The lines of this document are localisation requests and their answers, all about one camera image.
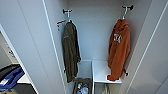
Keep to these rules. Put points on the black waste bin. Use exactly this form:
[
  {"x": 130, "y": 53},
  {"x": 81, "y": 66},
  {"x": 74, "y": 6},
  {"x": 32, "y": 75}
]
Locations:
[{"x": 6, "y": 70}]

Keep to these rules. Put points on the pale hanger under green jacket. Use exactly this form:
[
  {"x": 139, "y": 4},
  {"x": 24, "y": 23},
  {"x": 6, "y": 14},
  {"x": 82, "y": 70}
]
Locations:
[{"x": 68, "y": 17}]

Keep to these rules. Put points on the orange hoodie with white print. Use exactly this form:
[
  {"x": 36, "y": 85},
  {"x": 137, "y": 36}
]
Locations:
[{"x": 118, "y": 55}]

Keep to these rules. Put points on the pale hanger under orange hoodie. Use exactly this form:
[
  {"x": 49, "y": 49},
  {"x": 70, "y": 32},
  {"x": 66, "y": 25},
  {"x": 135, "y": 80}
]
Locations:
[{"x": 124, "y": 14}]

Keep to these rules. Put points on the white bin lid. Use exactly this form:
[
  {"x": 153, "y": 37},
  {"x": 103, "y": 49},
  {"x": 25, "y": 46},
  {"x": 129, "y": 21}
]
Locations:
[{"x": 25, "y": 79}]

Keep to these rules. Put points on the blue waste bin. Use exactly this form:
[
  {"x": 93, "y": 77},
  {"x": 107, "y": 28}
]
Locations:
[{"x": 11, "y": 80}]

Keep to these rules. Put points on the black wardrobe hook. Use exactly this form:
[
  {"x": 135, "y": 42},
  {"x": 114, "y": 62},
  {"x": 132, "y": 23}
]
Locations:
[
  {"x": 130, "y": 6},
  {"x": 64, "y": 11}
]

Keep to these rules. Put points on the white label with orange stripe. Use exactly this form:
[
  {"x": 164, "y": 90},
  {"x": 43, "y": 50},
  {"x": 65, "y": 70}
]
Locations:
[{"x": 60, "y": 22}]

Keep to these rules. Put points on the pale blue bottle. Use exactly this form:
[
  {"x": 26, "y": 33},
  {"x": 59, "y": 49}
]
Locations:
[{"x": 85, "y": 90}]

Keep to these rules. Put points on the brown storage basket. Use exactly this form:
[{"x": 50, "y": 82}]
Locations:
[{"x": 76, "y": 85}]

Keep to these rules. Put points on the white inner shelf unit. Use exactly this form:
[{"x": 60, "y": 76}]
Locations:
[{"x": 100, "y": 72}]

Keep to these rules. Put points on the white wardrobe body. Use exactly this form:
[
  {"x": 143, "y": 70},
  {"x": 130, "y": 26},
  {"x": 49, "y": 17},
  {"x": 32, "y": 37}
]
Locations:
[{"x": 93, "y": 33}]

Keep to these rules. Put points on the olive green jacket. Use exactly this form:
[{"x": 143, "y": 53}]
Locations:
[{"x": 70, "y": 51}]

